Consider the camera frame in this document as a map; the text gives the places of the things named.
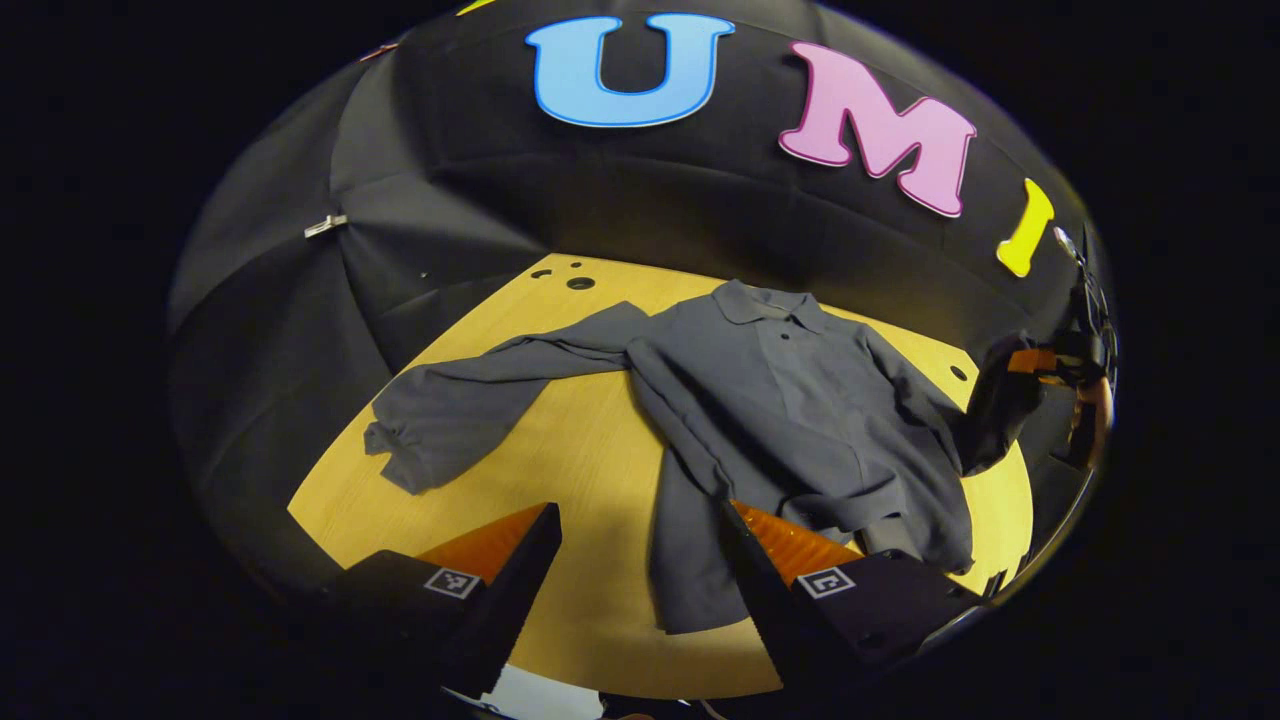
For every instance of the silver metal clip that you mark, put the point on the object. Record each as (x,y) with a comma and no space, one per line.
(325,226)

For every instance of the grey long-sleeved shirt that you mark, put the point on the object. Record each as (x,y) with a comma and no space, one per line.
(800,400)

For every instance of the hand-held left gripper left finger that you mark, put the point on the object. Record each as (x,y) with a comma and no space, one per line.
(515,590)

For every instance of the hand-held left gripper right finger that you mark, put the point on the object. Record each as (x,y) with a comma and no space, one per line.
(765,600)

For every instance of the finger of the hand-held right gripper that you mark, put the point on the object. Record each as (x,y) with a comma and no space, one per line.
(1035,365)

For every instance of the black backdrop cloth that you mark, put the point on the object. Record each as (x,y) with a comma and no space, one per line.
(450,200)

